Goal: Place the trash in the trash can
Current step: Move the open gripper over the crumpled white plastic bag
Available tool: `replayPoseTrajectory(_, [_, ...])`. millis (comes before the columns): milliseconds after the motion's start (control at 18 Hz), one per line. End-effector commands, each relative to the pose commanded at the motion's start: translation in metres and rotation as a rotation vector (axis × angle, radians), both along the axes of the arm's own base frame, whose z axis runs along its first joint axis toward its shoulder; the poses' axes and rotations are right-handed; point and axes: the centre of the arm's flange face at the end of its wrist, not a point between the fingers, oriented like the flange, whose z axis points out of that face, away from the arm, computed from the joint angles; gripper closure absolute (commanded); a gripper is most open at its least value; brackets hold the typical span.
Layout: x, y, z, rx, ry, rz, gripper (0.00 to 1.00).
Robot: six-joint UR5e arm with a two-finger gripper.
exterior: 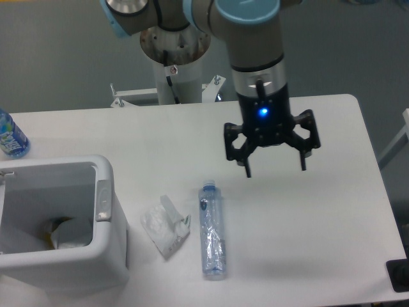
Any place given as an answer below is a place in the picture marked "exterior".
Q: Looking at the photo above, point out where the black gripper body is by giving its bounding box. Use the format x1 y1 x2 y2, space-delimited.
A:
238 86 296 148

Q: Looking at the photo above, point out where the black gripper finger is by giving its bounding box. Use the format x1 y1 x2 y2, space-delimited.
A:
224 123 256 178
289 109 321 171

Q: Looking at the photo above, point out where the crushed clear plastic bottle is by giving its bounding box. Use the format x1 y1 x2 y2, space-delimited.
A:
198 180 227 281

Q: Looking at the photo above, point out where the white plastic wrapper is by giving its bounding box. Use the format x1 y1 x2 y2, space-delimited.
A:
141 195 191 259

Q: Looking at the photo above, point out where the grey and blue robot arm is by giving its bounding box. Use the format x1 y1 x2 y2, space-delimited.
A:
100 1 320 167

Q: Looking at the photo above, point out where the white trash can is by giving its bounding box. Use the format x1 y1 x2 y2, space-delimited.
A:
1 155 129 292

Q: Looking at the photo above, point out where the trash inside trash can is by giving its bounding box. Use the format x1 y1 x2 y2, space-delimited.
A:
43 217 93 249

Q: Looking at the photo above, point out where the black object at table edge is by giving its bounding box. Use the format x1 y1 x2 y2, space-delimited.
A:
386 258 408 293

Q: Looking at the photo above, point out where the blue labelled water bottle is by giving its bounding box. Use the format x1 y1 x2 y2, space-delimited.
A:
1 109 31 159

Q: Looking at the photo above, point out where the white frame at right edge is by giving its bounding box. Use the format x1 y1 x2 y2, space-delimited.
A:
378 108 408 169

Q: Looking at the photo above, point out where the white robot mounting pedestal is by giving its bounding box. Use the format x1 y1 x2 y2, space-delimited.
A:
111 26 226 108

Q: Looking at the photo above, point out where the black cable on pedestal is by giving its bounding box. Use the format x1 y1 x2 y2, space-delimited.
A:
162 49 180 105

